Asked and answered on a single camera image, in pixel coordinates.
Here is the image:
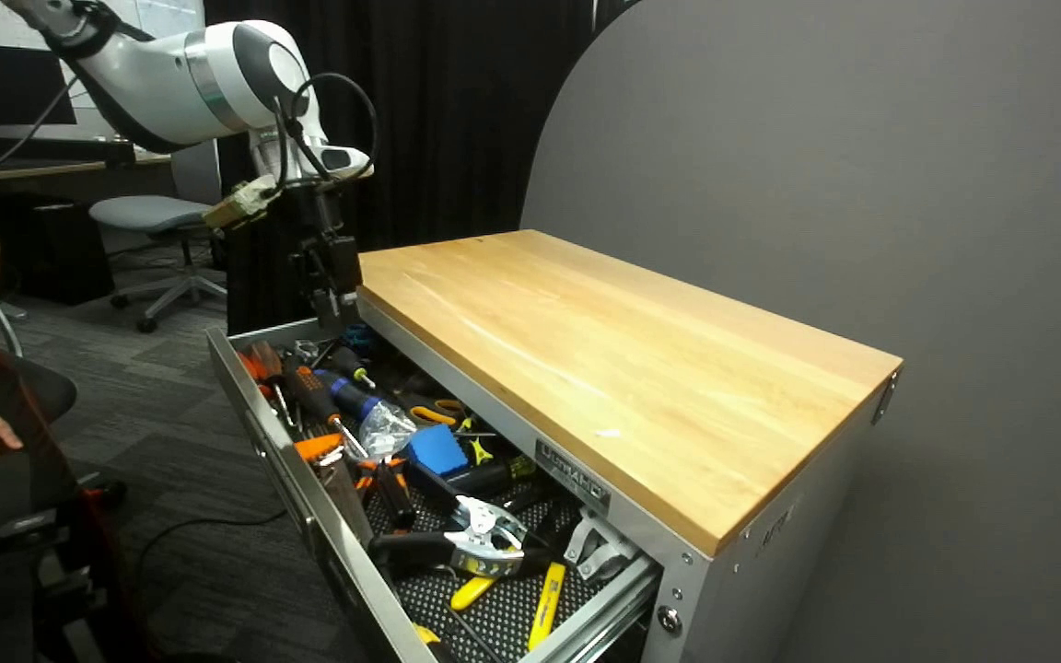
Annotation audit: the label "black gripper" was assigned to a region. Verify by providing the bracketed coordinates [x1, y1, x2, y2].
[290, 185, 367, 320]

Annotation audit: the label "grey metal tool drawer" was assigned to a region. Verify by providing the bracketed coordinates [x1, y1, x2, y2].
[207, 304, 664, 663]

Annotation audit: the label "black and red screwdriver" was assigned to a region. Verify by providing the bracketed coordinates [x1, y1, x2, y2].
[284, 362, 373, 462]

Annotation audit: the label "grey office chair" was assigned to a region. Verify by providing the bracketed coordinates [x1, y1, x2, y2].
[87, 139, 238, 336]

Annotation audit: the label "blue block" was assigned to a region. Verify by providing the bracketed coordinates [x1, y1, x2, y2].
[405, 424, 477, 482]

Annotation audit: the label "black curtain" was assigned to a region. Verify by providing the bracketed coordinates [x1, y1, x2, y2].
[201, 0, 633, 336]

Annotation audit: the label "black under-desk cabinet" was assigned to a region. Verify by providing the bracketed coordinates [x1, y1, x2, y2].
[0, 194, 120, 309]

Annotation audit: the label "metal cabinet label plate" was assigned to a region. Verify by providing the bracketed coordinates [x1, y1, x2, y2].
[530, 434, 616, 520]

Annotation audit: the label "grey tool cabinet wooden top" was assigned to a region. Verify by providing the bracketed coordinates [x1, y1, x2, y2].
[351, 224, 908, 663]

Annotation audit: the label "wooden office desk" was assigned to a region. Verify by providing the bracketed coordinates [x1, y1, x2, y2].
[0, 127, 176, 191]

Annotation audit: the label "black wheeled chair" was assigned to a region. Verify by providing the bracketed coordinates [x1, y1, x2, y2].
[0, 343, 134, 663]

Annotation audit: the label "round silver cabinet lock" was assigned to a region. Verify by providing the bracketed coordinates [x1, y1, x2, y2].
[651, 597, 691, 640]

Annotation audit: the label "grey rounded partition panel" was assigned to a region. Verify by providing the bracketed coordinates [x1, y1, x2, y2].
[519, 0, 1061, 663]

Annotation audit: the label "red-handled screwdriver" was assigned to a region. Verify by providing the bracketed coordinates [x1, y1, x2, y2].
[239, 337, 303, 428]

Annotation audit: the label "blue-handled screwdriver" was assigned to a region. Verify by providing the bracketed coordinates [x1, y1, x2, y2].
[317, 369, 422, 457]

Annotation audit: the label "wrist camera on wooden mount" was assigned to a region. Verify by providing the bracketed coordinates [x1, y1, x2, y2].
[201, 171, 288, 238]

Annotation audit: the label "orange-handled tool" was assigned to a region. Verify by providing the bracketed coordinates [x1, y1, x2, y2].
[295, 429, 351, 466]

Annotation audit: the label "yellow-handled pliers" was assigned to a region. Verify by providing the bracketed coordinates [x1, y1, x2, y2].
[411, 394, 477, 429]

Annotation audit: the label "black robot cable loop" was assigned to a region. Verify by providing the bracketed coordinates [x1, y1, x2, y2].
[268, 65, 382, 191]

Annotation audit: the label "thin black floor cable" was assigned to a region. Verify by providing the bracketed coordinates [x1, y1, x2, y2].
[123, 503, 300, 583]

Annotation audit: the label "short yellow-handled tool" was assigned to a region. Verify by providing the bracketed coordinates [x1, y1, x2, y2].
[445, 569, 500, 613]

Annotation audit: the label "long yellow-handled tool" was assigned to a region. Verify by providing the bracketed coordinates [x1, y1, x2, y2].
[522, 561, 573, 653]

